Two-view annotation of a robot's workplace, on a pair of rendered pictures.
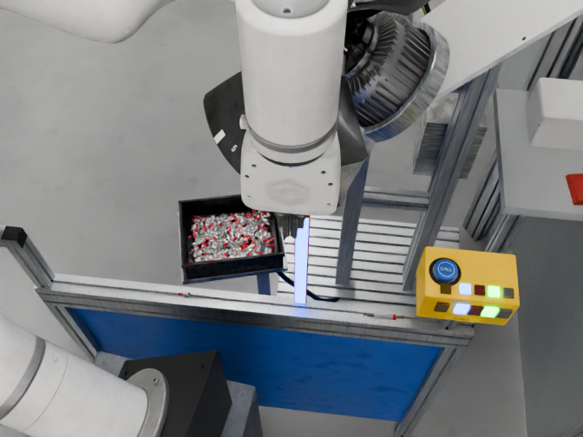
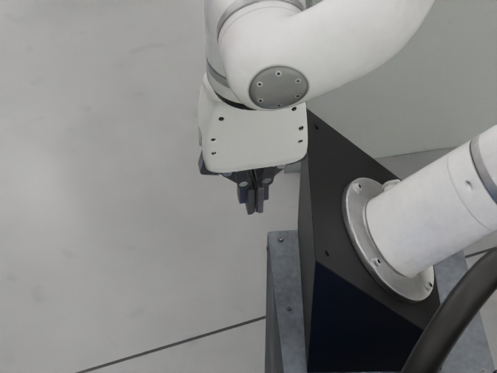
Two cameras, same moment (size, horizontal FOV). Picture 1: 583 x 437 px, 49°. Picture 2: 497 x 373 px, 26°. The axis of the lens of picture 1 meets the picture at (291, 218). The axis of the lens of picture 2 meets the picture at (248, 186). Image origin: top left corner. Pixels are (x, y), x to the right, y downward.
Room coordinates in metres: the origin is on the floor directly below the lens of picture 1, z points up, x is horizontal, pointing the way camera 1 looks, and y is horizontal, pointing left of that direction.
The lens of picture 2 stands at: (1.07, -0.22, 2.24)
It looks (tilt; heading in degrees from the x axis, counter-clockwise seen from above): 48 degrees down; 163
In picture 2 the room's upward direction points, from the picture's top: straight up
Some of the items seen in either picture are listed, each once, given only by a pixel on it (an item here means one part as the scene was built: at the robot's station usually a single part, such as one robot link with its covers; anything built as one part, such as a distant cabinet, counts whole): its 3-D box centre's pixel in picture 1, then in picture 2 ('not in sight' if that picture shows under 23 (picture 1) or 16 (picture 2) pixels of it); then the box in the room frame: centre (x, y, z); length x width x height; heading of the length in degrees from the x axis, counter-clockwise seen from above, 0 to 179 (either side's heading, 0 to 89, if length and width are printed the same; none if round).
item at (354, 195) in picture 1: (350, 215); not in sight; (1.02, -0.18, 0.45); 0.09 x 0.04 x 0.91; 174
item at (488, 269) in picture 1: (464, 287); not in sight; (0.50, -0.31, 1.02); 0.16 x 0.10 x 0.11; 84
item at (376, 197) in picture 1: (394, 198); not in sight; (1.00, -0.29, 0.56); 0.19 x 0.04 x 0.04; 84
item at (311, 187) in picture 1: (291, 161); (253, 114); (0.39, 0.00, 1.54); 0.10 x 0.07 x 0.11; 84
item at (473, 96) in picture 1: (436, 199); not in sight; (0.99, -0.40, 0.57); 0.09 x 0.04 x 1.15; 174
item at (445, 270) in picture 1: (445, 270); not in sight; (0.51, -0.26, 1.08); 0.04 x 0.04 x 0.02
